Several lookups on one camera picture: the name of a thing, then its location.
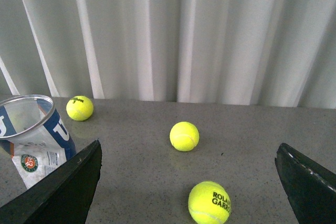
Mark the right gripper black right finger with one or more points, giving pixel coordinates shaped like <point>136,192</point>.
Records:
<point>310,187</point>

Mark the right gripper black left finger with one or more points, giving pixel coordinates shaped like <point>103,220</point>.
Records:
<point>64,196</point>

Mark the clear Wilson tennis ball can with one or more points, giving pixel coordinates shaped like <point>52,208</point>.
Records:
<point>34,135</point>

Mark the far Wilson 3 tennis ball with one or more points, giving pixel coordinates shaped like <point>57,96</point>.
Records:
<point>79,108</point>

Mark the Roland Garros tennis ball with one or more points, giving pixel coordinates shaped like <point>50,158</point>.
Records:
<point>208,202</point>

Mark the yellow tennis ball right middle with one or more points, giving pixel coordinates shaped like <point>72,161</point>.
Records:
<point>184,136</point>

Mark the white pleated curtain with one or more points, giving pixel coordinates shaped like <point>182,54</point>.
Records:
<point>246,52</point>

